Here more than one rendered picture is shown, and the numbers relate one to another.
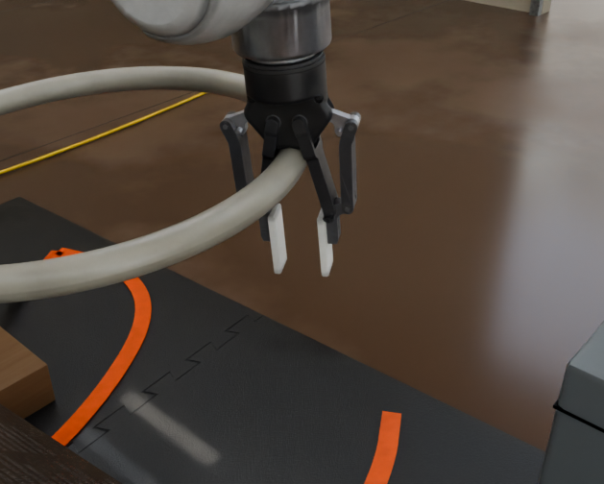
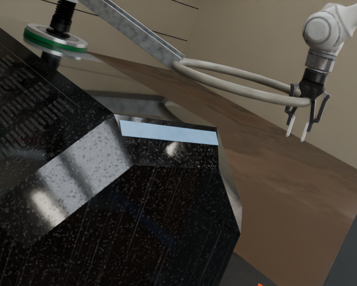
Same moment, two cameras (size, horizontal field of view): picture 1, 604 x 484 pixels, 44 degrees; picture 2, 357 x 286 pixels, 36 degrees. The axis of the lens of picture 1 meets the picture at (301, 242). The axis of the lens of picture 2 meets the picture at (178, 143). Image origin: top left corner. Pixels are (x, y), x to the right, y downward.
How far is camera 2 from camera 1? 1.21 m
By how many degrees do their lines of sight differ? 17
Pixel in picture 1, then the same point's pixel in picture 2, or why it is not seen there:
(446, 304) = (297, 265)
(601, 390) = not seen: outside the picture
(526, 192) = not seen: hidden behind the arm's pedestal
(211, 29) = (323, 44)
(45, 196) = not seen: hidden behind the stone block
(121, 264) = (268, 96)
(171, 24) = (317, 40)
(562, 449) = not seen: outside the picture
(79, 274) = (259, 93)
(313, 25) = (330, 64)
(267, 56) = (315, 67)
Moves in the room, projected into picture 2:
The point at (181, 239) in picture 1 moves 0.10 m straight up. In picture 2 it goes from (282, 97) to (295, 66)
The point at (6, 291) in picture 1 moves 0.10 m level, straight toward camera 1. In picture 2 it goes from (240, 90) to (253, 99)
